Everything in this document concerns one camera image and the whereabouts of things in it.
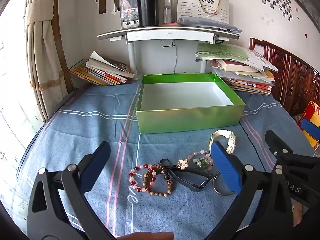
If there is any red and pink bead bracelet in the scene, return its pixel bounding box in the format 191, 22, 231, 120
129, 164, 157, 193

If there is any cream curtain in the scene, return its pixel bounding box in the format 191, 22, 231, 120
24, 0, 75, 123

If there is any black wristband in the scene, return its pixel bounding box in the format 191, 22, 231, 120
167, 166, 213, 193

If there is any person's left hand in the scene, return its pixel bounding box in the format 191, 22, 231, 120
119, 232, 175, 240

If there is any blue striped bed sheet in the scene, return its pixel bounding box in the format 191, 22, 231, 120
15, 82, 318, 240

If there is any grey folder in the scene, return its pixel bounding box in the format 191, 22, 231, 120
175, 17, 242, 34

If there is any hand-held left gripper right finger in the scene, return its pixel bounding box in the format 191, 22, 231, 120
211, 141, 294, 240

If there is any green cardboard box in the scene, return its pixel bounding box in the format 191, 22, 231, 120
136, 73, 246, 134

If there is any brown wooden post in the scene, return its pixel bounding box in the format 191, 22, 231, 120
58, 15, 75, 91

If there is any yellow and red carton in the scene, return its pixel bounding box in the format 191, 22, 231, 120
299, 101, 320, 151

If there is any brown wooden bead bracelet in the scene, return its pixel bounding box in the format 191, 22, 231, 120
142, 163, 175, 197

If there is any dark wooden headboard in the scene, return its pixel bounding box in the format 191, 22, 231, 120
249, 37, 320, 117

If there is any silver metal bangle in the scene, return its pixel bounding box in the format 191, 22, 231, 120
212, 171, 236, 196

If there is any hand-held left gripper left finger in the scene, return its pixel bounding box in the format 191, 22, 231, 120
27, 141, 118, 240

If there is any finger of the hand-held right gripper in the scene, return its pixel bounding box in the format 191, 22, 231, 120
301, 118, 320, 140
265, 129, 320, 169

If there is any clear plastic case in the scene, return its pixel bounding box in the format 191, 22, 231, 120
117, 0, 140, 29

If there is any white desk shelf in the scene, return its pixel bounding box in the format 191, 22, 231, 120
97, 26, 240, 80

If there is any white paper bag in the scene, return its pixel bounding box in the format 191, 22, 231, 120
176, 0, 230, 24

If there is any pile of thick books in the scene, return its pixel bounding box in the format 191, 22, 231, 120
195, 42, 279, 96

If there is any pink and green bead bracelet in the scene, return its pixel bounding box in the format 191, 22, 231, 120
186, 150, 214, 172

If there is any white hanging cable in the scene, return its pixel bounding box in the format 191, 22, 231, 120
172, 41, 179, 74

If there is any clear spray bottle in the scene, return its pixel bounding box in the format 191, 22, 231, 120
164, 0, 173, 24

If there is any white wristwatch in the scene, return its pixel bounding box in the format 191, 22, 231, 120
209, 129, 236, 155

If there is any black tumbler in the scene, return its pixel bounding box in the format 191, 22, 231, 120
136, 0, 160, 27

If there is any stack of thin colourful books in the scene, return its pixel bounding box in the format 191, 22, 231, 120
69, 51, 135, 86

